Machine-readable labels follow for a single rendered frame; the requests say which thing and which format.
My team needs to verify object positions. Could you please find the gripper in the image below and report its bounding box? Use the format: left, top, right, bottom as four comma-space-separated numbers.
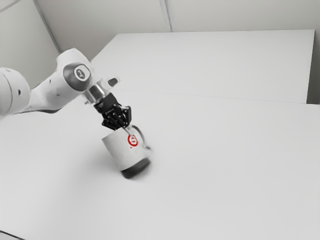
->
93, 92, 133, 131

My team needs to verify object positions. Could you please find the white mug with red print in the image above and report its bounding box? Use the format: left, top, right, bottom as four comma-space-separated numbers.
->
101, 124, 153, 179

